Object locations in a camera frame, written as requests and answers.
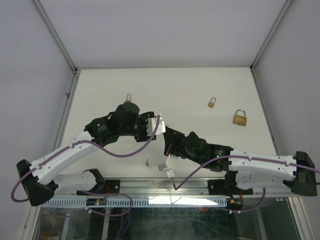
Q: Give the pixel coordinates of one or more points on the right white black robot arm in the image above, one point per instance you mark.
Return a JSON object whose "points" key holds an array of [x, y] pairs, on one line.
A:
{"points": [[244, 171]]}

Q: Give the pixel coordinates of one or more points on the aluminium front rail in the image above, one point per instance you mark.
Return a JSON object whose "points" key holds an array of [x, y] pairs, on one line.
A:
{"points": [[194, 187]]}

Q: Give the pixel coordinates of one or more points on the large brass padlock right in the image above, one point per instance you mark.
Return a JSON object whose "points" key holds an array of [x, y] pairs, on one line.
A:
{"points": [[240, 118]]}

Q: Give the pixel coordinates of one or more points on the small brass padlock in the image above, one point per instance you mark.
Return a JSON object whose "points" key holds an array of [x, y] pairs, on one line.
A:
{"points": [[128, 98], [211, 103]]}

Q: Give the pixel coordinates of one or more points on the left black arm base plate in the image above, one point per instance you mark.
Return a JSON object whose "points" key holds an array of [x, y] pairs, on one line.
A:
{"points": [[110, 186]]}

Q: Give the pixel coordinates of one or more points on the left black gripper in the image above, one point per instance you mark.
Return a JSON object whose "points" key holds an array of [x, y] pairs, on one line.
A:
{"points": [[144, 118]]}

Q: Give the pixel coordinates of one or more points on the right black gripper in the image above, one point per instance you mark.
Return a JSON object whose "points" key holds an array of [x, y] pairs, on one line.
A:
{"points": [[170, 139]]}

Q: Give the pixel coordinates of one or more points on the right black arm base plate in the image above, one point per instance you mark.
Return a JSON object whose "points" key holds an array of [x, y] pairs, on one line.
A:
{"points": [[218, 187]]}

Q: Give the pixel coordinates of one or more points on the small brass padlock left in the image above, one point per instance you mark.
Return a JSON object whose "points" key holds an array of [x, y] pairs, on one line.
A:
{"points": [[128, 98]]}

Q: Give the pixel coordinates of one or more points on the slotted grey cable duct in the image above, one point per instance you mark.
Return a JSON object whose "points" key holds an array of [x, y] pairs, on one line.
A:
{"points": [[136, 202]]}

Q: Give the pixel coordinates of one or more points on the small brass padlock right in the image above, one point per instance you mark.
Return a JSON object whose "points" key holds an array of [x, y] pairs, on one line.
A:
{"points": [[211, 103]]}

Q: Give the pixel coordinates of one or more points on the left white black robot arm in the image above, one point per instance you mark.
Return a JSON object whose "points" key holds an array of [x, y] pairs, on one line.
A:
{"points": [[42, 179]]}

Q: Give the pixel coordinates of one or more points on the silver key set centre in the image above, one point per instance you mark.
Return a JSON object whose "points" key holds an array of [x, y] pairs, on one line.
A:
{"points": [[147, 164]]}

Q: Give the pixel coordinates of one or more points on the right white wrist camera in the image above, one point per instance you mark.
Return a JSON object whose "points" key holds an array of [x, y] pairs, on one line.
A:
{"points": [[168, 167]]}

